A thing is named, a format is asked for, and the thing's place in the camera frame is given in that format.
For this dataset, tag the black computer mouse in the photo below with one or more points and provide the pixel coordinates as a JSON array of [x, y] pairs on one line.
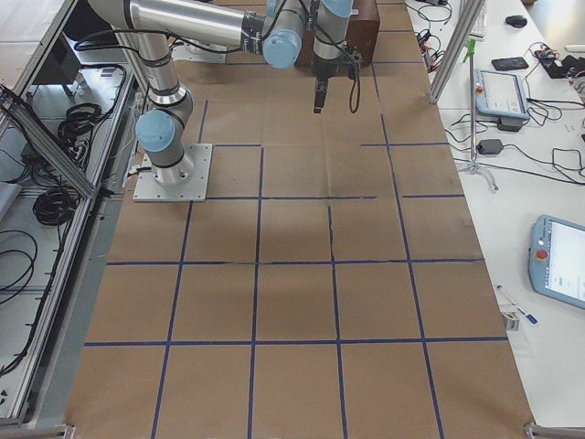
[[516, 21]]

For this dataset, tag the teach pendant tablet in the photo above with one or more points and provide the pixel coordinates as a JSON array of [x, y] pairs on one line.
[[500, 94]]

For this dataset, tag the dark wooden drawer box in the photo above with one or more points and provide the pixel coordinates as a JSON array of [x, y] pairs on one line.
[[362, 34]]

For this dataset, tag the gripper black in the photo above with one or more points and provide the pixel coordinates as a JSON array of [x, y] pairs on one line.
[[325, 68]]

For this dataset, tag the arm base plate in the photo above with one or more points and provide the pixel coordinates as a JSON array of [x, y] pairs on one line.
[[187, 181]]

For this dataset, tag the blue white pen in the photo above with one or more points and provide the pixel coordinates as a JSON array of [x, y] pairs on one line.
[[511, 311]]

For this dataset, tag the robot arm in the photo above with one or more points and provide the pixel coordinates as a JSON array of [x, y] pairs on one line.
[[277, 36]]

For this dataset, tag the black power adapter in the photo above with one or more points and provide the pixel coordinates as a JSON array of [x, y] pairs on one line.
[[490, 147]]

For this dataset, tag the aluminium frame post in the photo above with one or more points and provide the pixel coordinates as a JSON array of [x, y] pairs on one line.
[[460, 35]]

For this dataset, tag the brown paper table cover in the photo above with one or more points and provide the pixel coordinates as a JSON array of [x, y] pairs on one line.
[[331, 286]]

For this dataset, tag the black smartphone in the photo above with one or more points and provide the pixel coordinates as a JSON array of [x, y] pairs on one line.
[[509, 64]]

